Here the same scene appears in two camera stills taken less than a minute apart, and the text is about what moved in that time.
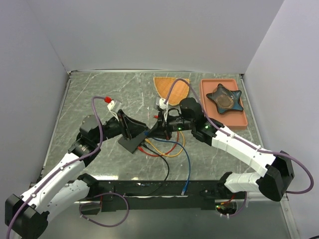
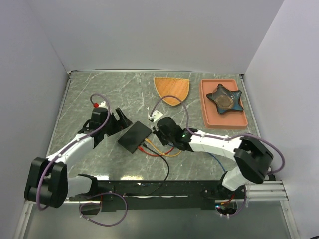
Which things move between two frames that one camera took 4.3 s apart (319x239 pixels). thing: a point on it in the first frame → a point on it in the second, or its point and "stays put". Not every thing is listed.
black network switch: x=131 y=144 stays put
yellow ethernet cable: x=164 y=154 stays put
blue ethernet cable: x=184 y=189 → x=210 y=154
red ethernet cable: x=140 y=148 stays put
